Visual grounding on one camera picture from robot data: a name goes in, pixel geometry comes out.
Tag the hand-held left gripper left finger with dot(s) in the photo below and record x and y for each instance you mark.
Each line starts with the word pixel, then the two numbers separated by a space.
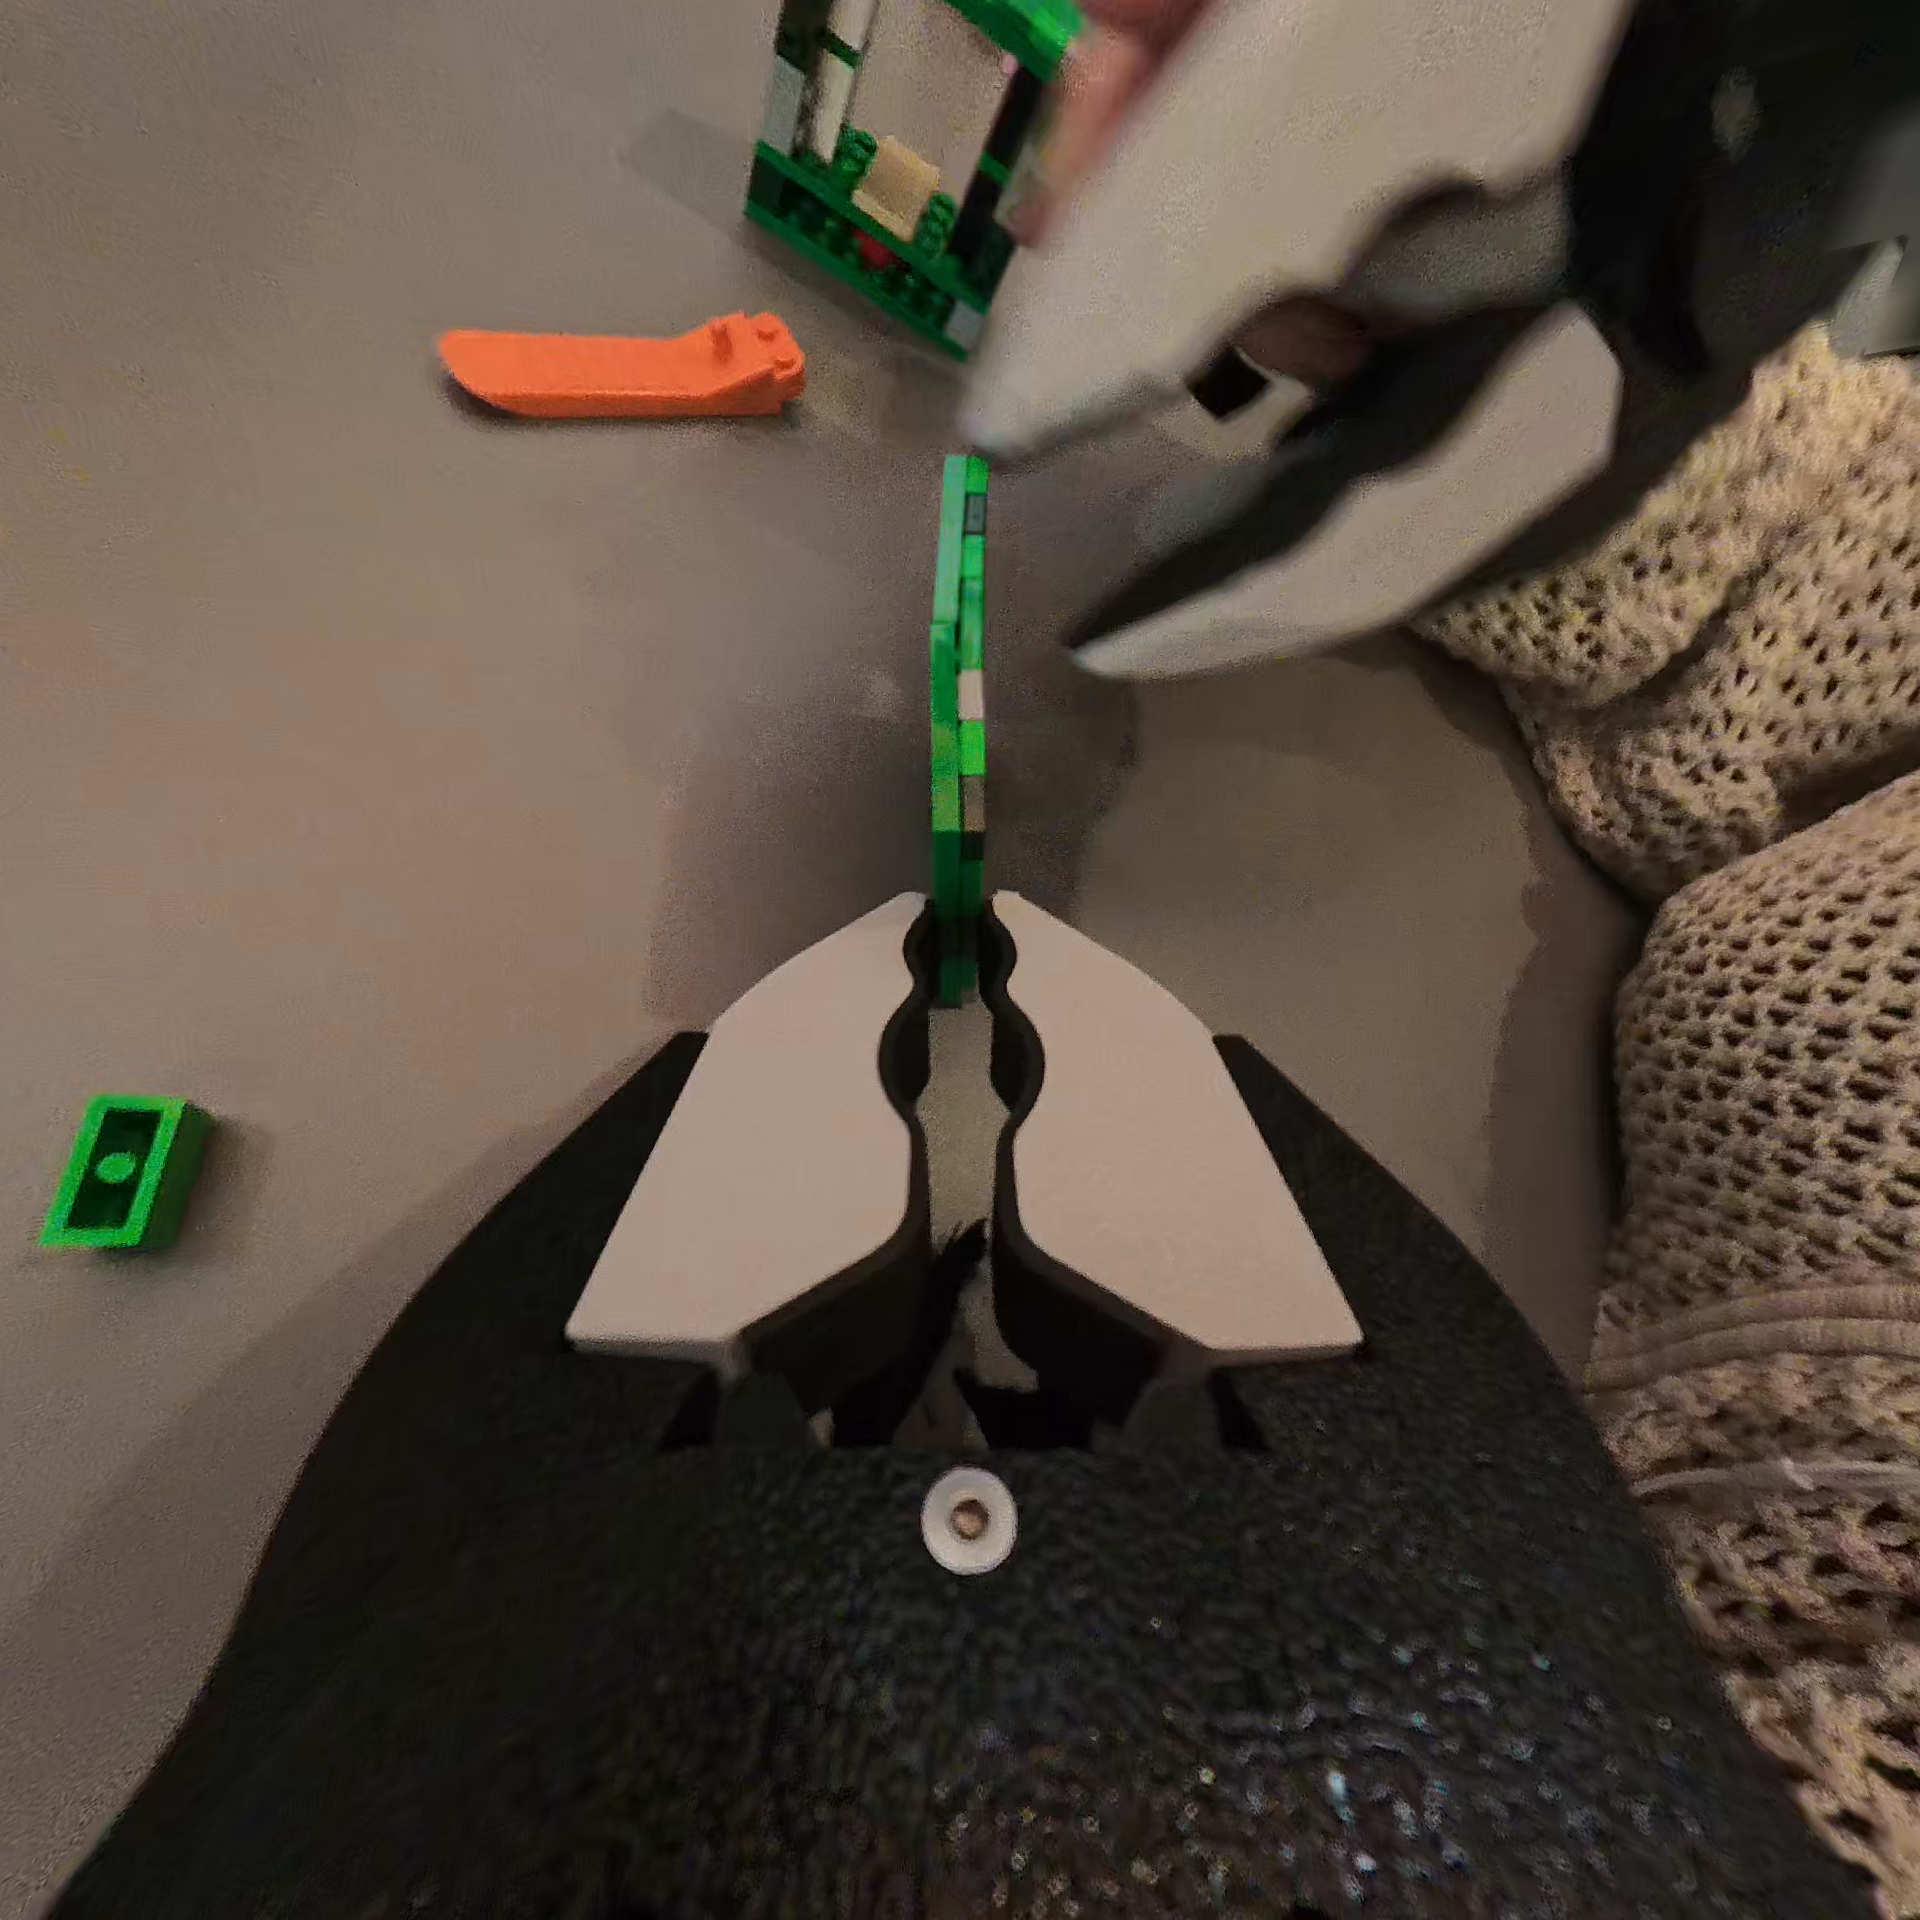
pixel 750 1171

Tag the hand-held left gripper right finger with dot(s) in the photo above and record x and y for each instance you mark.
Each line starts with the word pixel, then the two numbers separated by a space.
pixel 1170 1171

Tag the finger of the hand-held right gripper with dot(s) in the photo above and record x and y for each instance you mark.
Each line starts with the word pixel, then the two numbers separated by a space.
pixel 1275 195
pixel 1425 511

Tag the green pixel lego panel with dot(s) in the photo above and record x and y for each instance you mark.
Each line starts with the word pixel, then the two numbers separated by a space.
pixel 961 704

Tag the person's right forearm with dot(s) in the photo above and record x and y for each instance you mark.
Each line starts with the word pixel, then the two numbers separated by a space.
pixel 1724 645

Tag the green lego plate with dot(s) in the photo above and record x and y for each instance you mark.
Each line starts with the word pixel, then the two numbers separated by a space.
pixel 129 1178

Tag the orange lego brick separator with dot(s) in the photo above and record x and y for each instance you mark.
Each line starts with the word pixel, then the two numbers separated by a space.
pixel 614 375

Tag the beige knitted sleeve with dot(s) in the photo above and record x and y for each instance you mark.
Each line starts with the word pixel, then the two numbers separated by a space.
pixel 1786 1320

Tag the green lego frame build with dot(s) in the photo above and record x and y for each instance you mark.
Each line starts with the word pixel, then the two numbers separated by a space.
pixel 884 224

